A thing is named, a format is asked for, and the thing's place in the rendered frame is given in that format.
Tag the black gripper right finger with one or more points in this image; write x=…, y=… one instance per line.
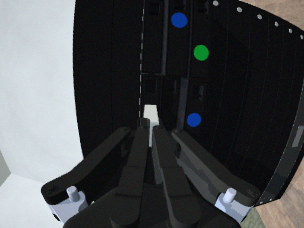
x=209, y=176

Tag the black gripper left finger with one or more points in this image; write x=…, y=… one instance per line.
x=74, y=191

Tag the black server rack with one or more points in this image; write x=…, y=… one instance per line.
x=253, y=121

